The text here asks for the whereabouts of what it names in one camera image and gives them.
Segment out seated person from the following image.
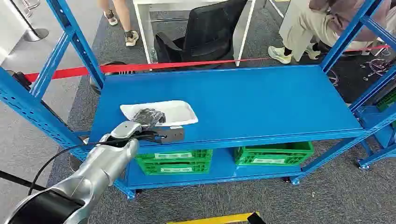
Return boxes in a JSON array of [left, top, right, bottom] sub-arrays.
[[267, 0, 393, 65]]

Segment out blue metal shelving rack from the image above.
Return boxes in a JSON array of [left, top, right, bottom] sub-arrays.
[[0, 0, 396, 200], [353, 103, 396, 171]]

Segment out standing person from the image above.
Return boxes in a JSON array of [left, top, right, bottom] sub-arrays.
[[98, 0, 140, 47]]

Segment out black office chair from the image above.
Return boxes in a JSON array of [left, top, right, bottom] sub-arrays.
[[154, 0, 248, 72]]

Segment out black barrier belt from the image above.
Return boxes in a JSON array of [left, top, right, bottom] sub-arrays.
[[0, 170, 48, 192]]

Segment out yellow floor tape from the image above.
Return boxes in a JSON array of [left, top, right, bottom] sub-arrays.
[[166, 211, 261, 224]]

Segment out green plastic crate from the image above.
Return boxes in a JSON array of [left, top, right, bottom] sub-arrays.
[[135, 149, 213, 161], [137, 159, 212, 176], [233, 141, 315, 167], [375, 90, 396, 112]]

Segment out tangled floor cables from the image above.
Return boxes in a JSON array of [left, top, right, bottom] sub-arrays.
[[360, 57, 394, 82]]

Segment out white table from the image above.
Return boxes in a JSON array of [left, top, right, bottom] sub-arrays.
[[133, 0, 257, 67]]

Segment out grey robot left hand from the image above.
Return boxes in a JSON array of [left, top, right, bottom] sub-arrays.
[[137, 126, 185, 145]]

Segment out chrome stanchion post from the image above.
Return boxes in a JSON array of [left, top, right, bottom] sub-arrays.
[[8, 0, 50, 42]]

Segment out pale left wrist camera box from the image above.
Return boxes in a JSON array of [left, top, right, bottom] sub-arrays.
[[110, 120, 143, 139]]

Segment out red barrier tape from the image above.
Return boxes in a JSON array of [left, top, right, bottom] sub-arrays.
[[24, 44, 391, 83]]

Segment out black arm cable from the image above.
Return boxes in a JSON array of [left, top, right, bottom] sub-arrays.
[[28, 131, 168, 196]]

